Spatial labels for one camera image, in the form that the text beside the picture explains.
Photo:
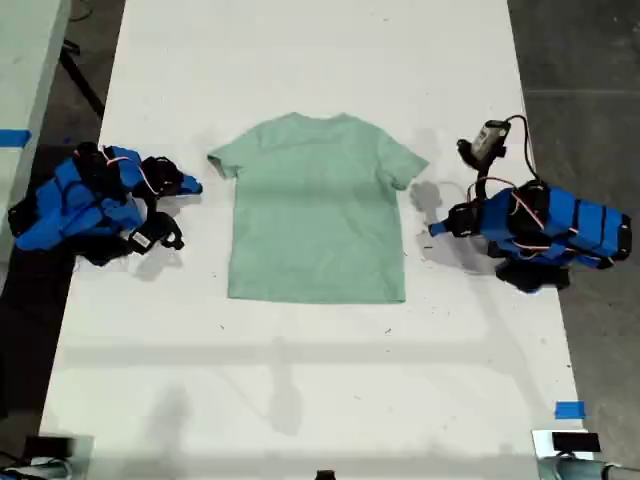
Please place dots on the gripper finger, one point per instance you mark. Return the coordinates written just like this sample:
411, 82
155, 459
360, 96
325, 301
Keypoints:
192, 183
440, 225
185, 192
441, 232

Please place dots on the pale green T-shirt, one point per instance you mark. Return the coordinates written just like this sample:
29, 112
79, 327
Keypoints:
315, 225

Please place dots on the blue and black robot arm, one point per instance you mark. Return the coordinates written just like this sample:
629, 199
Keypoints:
65, 200
575, 220

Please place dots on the black stand leg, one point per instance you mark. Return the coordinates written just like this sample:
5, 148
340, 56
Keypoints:
82, 82

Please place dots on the blue tape strip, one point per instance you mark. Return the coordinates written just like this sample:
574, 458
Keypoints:
15, 137
570, 410

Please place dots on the pale side table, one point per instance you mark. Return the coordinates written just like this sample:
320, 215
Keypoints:
25, 60

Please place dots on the small black box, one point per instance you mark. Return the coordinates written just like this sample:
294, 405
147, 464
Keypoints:
575, 442
50, 446

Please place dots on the grey metal clamp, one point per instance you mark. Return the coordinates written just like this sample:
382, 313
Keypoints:
580, 470
45, 472

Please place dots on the short black camera stalk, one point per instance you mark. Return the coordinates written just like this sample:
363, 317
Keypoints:
482, 175
157, 212

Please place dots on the black camera box with label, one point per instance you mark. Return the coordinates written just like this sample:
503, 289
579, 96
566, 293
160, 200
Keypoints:
487, 140
150, 239

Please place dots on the small black mount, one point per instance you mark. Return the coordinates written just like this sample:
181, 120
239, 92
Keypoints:
325, 475

